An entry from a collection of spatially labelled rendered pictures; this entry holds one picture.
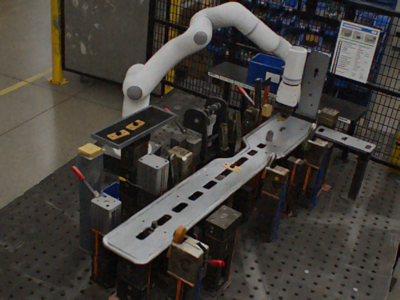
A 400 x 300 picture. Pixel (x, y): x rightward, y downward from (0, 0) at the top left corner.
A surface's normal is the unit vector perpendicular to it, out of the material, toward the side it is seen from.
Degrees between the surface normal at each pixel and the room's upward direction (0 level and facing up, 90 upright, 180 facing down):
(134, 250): 0
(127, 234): 0
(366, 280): 0
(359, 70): 90
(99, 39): 91
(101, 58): 94
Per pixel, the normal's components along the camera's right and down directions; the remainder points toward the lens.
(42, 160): 0.11, -0.86
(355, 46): -0.55, 0.37
